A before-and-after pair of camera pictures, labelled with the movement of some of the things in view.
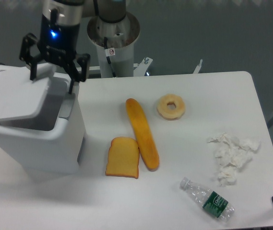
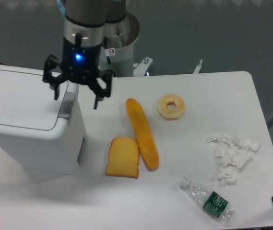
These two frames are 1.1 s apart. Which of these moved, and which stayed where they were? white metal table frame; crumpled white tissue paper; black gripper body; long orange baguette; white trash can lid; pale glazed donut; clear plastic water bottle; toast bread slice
Moved: white trash can lid; black gripper body
Stayed: pale glazed donut; clear plastic water bottle; toast bread slice; white metal table frame; long orange baguette; crumpled white tissue paper
